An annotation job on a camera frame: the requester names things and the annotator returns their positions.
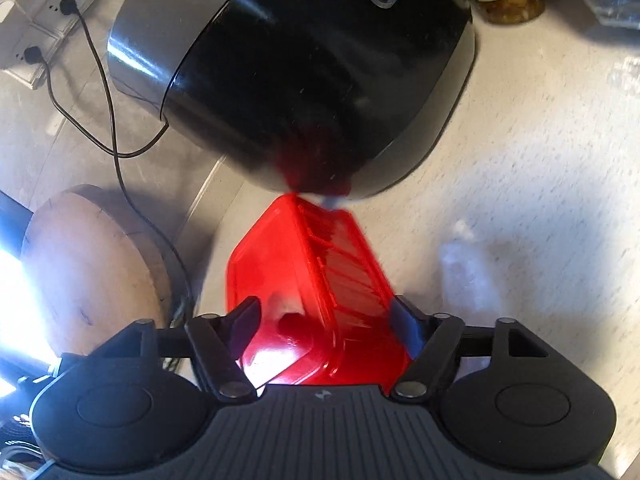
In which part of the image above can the round wooden cutting board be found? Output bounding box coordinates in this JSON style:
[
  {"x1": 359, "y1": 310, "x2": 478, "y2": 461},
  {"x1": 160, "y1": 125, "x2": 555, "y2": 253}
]
[{"x1": 20, "y1": 185, "x2": 173, "y2": 356}]

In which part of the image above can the crumpled clear plastic film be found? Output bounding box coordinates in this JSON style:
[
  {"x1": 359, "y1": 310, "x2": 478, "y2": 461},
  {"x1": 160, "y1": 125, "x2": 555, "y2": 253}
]
[{"x1": 606, "y1": 55, "x2": 640, "y2": 93}]

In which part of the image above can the small clear plastic wrapper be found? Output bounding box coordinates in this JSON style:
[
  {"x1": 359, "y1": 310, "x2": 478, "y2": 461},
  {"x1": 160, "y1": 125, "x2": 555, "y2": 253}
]
[{"x1": 440, "y1": 217, "x2": 486, "y2": 286}]

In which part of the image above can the black kitchen appliance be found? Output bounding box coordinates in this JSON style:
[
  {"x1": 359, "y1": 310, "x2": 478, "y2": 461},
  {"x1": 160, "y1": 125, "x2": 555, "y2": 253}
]
[{"x1": 106, "y1": 0, "x2": 477, "y2": 201}]

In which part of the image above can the red plastic container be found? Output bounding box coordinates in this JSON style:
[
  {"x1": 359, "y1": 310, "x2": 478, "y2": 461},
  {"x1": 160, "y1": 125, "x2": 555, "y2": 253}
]
[{"x1": 225, "y1": 192, "x2": 416, "y2": 393}]

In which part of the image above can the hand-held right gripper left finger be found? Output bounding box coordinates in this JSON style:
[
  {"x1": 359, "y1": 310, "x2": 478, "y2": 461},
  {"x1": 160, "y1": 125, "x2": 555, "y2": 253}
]
[{"x1": 97, "y1": 296, "x2": 262, "y2": 401}]

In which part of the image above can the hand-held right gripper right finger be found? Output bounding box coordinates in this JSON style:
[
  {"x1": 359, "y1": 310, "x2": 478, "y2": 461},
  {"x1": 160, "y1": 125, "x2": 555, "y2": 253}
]
[{"x1": 390, "y1": 295, "x2": 548, "y2": 401}]

